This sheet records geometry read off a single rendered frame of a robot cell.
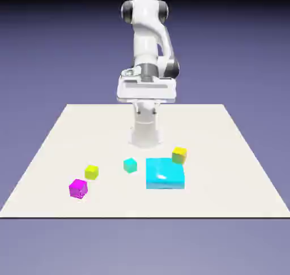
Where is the large cyan box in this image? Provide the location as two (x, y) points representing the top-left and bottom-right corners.
(146, 157), (186, 190)

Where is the small lime yellow cube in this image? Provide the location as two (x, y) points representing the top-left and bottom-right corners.
(84, 165), (100, 181)

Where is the small golden yellow cube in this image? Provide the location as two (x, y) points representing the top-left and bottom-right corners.
(171, 146), (188, 165)

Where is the small magenta cube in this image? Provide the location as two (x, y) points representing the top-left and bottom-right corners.
(69, 178), (88, 199)

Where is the small teal cube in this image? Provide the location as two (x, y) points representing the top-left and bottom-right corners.
(123, 157), (138, 174)

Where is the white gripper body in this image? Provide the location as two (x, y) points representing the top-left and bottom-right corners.
(116, 75), (178, 104)

